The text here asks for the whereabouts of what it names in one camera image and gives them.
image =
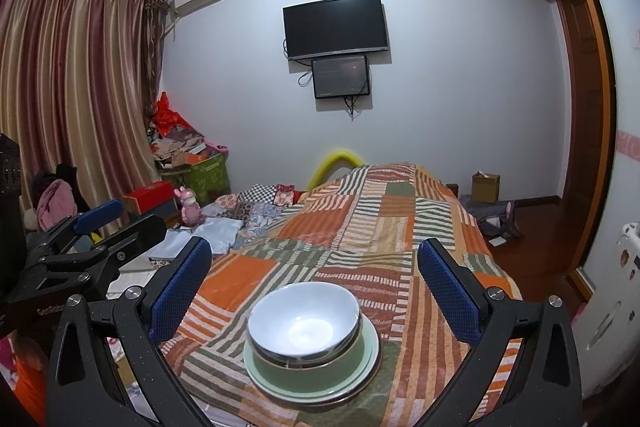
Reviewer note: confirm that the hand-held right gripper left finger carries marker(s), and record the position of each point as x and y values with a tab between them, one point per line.
182	292

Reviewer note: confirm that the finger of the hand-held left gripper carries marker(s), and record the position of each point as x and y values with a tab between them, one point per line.
135	234
100	213

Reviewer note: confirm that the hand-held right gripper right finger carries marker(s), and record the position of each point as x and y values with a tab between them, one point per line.
447	292

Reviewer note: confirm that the white bowl with black dots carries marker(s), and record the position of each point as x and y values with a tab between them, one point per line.
305	312

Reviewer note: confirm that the green bowl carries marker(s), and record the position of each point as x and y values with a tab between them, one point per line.
300	379

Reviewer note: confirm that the mint green plate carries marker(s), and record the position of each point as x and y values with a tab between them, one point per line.
325	399

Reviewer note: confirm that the black garment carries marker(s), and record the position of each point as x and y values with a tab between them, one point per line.
80	197

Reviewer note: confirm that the dark grey box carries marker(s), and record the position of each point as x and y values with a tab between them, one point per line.
167	213

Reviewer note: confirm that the red box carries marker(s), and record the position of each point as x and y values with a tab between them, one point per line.
150	197

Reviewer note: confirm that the pink garment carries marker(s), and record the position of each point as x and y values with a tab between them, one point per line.
52	204

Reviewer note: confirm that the pink rabbit toy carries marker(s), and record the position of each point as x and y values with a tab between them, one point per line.
190	209

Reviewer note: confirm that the white paper sheet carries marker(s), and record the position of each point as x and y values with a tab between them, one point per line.
496	242

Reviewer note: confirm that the white cloth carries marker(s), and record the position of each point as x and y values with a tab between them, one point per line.
220	232

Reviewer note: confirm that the person's orange garment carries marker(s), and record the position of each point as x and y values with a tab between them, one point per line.
30	377

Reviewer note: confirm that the grey bag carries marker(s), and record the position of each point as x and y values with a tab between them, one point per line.
485	214

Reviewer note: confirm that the green patterned storage box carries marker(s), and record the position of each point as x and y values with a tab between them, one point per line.
210	179

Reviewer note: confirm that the pile of paper clutter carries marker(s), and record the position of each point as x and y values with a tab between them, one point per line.
175	147

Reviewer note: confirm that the brown cardboard box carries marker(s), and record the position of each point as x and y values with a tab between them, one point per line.
485	189

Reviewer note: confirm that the patchwork striped blanket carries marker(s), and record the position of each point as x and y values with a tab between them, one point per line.
350	232

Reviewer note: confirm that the red plastic bag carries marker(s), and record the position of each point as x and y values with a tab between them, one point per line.
167	117

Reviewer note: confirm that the pink box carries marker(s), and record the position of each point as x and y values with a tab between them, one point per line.
217	149

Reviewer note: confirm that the striped brown curtain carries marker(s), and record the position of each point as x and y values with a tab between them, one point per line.
75	82

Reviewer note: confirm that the yellow foam tube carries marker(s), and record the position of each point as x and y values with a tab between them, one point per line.
340	155

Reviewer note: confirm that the white wardrobe door with hearts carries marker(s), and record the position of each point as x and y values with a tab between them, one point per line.
625	157

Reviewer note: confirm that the brown wooden door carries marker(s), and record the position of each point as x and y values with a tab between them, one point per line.
580	107

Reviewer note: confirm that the small black wall monitor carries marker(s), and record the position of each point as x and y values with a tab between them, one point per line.
340	77

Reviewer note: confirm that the black wall television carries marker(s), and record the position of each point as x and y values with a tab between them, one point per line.
335	27

